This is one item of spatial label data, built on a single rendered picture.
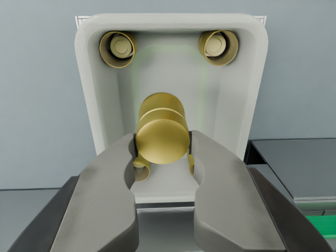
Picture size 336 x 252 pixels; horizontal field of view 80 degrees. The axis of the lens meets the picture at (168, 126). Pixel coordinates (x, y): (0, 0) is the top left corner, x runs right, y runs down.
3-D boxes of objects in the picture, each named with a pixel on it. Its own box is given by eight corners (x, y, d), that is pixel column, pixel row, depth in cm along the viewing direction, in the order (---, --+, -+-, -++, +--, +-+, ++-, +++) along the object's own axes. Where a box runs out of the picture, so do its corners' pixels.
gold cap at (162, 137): (137, 92, 15) (130, 118, 11) (184, 90, 15) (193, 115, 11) (141, 133, 17) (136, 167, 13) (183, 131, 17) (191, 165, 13)
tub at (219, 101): (117, 163, 35) (106, 205, 27) (95, 14, 24) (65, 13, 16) (218, 161, 35) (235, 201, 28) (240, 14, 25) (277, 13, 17)
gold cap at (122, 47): (100, 26, 19) (110, 24, 23) (97, 63, 21) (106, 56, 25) (137, 36, 20) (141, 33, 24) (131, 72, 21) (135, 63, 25)
